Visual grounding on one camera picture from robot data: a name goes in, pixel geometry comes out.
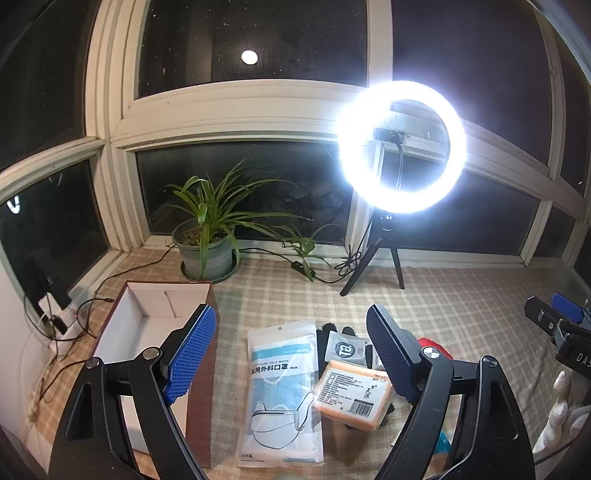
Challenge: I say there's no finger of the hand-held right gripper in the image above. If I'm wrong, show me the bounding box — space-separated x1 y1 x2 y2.
551 292 591 330
525 296 561 347

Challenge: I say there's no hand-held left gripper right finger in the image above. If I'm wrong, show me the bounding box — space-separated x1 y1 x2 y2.
366 303 536 480

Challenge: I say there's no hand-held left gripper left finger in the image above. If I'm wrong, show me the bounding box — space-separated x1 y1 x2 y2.
48 303 218 480

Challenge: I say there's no orange cloth packet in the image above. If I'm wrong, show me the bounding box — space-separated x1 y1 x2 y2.
314 360 395 432

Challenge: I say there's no brown cardboard box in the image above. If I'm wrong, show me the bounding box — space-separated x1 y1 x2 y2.
92 280 218 472

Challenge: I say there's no black glove with grey tag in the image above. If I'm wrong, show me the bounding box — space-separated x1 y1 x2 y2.
314 323 395 416

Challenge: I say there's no face mask packet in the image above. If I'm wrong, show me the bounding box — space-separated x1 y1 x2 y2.
235 320 324 464

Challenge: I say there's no person's right hand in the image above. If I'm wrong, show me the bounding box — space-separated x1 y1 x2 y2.
539 368 591 455

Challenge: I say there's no red cloth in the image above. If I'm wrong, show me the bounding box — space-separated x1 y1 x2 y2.
416 337 453 363

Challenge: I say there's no checked tablecloth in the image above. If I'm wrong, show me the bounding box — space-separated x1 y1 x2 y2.
23 249 591 480

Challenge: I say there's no grey pot saucer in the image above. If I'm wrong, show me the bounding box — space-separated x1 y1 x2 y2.
181 257 241 283

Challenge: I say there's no grey plant pot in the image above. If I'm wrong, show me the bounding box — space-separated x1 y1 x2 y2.
173 217 236 280

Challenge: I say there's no black tripod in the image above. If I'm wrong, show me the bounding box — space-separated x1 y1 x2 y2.
340 212 406 297

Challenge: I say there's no green spider plant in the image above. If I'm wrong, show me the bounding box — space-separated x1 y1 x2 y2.
159 157 340 282

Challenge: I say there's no white power strip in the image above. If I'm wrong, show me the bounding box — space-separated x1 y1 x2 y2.
37 295 77 342

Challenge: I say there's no black flat device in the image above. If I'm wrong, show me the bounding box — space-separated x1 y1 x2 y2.
28 249 72 310

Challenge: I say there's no black phone clamp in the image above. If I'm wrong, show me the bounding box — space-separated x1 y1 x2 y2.
369 99 409 190

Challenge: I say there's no black power cable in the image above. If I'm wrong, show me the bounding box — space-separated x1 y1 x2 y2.
60 247 178 324

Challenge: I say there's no black cable with inline switch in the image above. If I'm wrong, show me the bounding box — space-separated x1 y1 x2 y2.
238 222 370 284

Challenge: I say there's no white ring light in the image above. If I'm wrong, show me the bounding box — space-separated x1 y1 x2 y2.
335 80 467 214

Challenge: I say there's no white window frame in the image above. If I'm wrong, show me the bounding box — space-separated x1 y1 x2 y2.
0 0 591 268

